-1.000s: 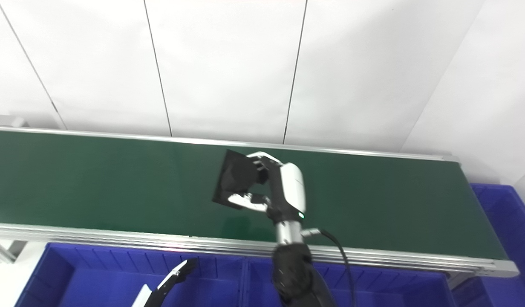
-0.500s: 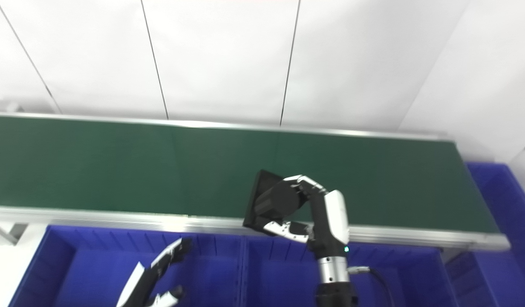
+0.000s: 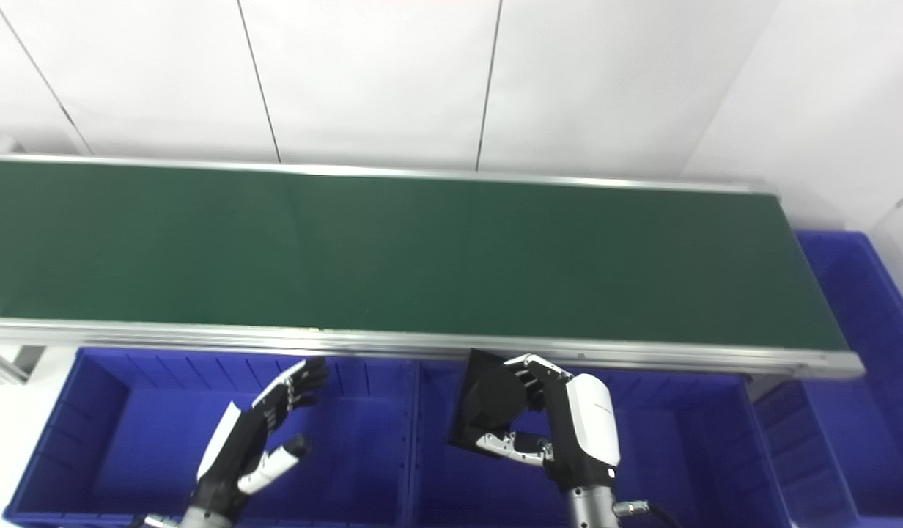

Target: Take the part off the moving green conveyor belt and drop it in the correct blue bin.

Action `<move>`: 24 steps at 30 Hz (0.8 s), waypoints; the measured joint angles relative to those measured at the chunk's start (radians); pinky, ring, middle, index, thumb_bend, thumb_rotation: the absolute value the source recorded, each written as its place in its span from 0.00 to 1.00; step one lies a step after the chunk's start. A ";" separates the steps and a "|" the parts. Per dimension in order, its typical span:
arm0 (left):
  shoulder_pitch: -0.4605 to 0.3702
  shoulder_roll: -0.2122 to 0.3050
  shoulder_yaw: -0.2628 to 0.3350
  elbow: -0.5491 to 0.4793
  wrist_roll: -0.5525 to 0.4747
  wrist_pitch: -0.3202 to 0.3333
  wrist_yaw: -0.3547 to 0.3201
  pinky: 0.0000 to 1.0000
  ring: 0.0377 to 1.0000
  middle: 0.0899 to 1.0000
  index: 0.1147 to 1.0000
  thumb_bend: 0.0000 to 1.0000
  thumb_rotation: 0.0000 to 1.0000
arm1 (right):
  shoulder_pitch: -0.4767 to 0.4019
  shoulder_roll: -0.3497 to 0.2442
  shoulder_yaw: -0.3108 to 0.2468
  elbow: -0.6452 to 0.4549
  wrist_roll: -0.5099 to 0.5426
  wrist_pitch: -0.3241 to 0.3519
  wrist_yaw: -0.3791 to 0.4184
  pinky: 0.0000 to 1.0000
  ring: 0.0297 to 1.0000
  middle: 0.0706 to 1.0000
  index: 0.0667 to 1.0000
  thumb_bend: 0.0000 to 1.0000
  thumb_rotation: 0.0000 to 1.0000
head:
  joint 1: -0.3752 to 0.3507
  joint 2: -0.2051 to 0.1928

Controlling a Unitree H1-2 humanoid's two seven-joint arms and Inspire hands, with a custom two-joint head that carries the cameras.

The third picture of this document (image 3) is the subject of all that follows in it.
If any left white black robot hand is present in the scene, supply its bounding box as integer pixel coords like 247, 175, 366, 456
190, 357, 329, 518

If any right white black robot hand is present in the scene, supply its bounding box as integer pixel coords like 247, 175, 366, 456
475, 353, 622, 494

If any black cylinder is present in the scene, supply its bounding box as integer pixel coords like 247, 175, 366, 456
449, 349, 540, 459

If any blue plastic bin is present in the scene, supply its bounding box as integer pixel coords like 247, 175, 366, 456
415, 359, 797, 528
3, 348, 423, 528
748, 230, 903, 528

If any green conveyor belt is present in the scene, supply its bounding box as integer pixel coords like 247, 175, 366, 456
0, 160, 849, 351
0, 153, 865, 380

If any aluminium conveyor support leg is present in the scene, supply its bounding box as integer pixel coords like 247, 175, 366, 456
0, 345, 45, 385

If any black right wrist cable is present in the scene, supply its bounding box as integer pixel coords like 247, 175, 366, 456
613, 500, 679, 528

